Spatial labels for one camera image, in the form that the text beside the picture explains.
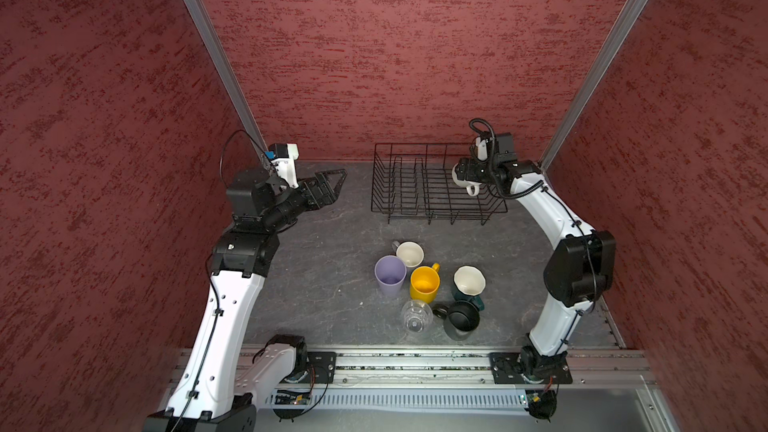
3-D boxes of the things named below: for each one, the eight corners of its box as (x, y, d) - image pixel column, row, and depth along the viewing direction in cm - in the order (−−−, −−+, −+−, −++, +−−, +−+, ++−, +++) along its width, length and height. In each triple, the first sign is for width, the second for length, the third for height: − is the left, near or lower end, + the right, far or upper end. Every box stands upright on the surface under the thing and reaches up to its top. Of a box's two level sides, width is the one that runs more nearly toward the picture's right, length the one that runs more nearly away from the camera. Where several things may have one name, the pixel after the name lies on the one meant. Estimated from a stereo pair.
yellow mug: (410, 306, 86) (412, 296, 79) (409, 275, 92) (411, 263, 85) (438, 306, 86) (443, 296, 79) (436, 276, 92) (439, 263, 85)
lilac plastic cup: (375, 300, 87) (373, 284, 78) (376, 272, 92) (375, 255, 83) (405, 300, 87) (406, 285, 78) (404, 272, 92) (406, 255, 83)
